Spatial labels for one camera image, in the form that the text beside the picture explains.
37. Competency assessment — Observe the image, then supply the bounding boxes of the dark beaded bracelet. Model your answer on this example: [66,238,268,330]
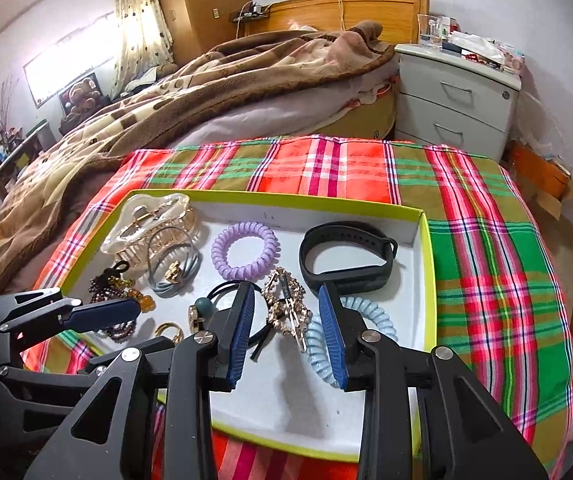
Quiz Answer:
[89,270,156,343]

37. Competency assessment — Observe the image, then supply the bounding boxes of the grey flower hair tie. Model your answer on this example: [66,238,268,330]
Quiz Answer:
[145,226,202,296]

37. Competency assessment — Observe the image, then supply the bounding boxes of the brown teddy bears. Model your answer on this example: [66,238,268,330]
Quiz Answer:
[59,72,104,121]

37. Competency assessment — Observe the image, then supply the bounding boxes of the dotted curtain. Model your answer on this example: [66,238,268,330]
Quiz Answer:
[111,0,174,81]

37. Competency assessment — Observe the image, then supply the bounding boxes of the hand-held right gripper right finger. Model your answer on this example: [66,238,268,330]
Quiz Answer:
[317,282,550,480]

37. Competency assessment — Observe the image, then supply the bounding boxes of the wooden headboard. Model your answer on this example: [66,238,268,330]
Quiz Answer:
[236,0,430,46]

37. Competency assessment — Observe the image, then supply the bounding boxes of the light blue spiral hair tie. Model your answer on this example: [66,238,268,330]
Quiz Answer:
[307,296,397,388]

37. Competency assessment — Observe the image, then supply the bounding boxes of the grey nightstand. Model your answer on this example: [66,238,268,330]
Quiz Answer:
[394,42,523,161]

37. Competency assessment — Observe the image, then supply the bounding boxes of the cluttered side shelf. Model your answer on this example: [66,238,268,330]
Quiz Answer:
[0,120,50,196]

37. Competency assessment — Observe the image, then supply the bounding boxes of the black and gold chain ornament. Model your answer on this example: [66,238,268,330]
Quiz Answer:
[102,261,140,291]

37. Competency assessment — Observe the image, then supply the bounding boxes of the plaid cloth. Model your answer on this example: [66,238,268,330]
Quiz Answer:
[19,135,573,480]

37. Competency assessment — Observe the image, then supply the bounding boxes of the orange cardboard box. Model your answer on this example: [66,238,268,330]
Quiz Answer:
[509,140,572,201]

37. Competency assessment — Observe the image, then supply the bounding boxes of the gold ring ornament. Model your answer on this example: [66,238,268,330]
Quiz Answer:
[154,321,186,346]

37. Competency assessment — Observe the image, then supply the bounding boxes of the wooden wardrobe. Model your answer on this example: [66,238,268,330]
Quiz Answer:
[149,0,252,68]

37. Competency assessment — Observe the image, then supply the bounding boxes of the nightstand clutter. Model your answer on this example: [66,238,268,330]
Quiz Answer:
[441,17,525,73]

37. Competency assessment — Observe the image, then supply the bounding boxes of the cream hair claw clip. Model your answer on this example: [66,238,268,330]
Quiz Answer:
[100,191,210,271]

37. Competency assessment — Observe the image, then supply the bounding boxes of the brown blanket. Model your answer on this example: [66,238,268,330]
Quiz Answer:
[0,20,400,296]

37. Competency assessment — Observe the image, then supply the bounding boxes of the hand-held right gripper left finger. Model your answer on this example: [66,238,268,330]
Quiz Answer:
[24,281,257,480]

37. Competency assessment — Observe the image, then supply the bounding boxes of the yellow-green cardboard box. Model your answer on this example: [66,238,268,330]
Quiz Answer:
[61,189,440,463]

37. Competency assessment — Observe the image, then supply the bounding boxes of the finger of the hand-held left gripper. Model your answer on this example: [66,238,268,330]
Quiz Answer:
[0,287,142,333]
[0,335,177,456]

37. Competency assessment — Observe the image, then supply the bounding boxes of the power strip with cables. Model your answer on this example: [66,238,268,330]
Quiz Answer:
[229,2,272,23]

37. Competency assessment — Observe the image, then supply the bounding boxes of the black hair tie with charm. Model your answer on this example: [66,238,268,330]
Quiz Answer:
[188,280,277,363]

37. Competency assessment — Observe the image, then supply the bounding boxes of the purple spiral hair tie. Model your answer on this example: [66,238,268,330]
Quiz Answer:
[211,221,280,281]

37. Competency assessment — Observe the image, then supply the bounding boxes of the clear glass box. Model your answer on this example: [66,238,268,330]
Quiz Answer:
[418,12,450,48]

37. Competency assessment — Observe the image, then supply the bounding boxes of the black fitness band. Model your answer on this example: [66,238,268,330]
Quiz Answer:
[299,221,398,292]

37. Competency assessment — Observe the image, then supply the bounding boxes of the gold rhinestone hair clip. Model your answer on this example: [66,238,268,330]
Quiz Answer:
[261,267,313,353]

